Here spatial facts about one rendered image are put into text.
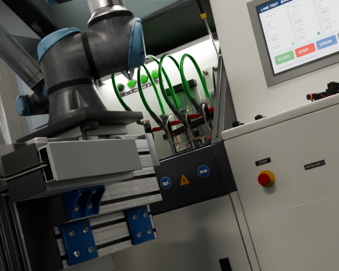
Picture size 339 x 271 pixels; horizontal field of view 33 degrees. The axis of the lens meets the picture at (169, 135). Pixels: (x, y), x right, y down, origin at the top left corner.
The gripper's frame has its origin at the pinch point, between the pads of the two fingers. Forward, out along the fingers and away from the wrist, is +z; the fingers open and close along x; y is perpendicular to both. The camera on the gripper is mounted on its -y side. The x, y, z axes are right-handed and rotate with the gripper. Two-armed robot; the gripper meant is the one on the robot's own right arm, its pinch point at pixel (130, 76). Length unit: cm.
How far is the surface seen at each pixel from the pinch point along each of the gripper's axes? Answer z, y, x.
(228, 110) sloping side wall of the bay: 18.1, -20.4, 23.2
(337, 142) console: 40, -3, 56
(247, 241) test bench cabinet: 61, -3, 22
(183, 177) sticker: 36.6, -3.0, 7.4
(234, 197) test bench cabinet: 47, -3, 22
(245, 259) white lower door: 66, -3, 20
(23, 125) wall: -64, -247, -223
